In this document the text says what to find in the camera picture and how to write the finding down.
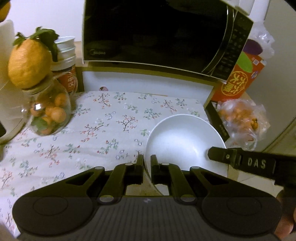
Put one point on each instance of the black box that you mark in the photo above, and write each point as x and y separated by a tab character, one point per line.
219	126

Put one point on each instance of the person's right hand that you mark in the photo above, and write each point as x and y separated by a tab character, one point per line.
283	229

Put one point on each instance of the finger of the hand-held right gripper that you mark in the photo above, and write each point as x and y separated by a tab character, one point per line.
224	156

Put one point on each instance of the black microwave oven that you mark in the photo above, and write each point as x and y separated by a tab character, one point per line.
150	30

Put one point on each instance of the glass jar of small oranges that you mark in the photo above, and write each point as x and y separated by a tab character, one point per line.
50	111

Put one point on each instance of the plastic bag of oranges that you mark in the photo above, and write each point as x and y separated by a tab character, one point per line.
242	115

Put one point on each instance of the white ribbed container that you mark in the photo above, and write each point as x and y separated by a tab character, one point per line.
66	46

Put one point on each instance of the red carton box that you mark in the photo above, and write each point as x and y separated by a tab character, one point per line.
233	85

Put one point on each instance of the white box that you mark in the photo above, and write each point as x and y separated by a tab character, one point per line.
254	5

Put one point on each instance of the white air fryer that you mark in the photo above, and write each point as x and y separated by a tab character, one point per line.
7	58

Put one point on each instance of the large orange citrus fruit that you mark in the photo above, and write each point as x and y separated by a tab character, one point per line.
27	64

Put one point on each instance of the white bowl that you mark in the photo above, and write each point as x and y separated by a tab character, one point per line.
185	134

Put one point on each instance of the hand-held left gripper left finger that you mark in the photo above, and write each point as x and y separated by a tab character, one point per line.
140	169

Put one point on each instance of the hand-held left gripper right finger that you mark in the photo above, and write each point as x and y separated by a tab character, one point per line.
154	170

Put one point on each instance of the floral tablecloth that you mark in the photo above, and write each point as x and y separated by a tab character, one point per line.
92	139

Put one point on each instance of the red label tin can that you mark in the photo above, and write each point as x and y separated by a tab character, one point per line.
68	80

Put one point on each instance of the clear plastic bag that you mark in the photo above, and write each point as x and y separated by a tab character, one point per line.
263	37

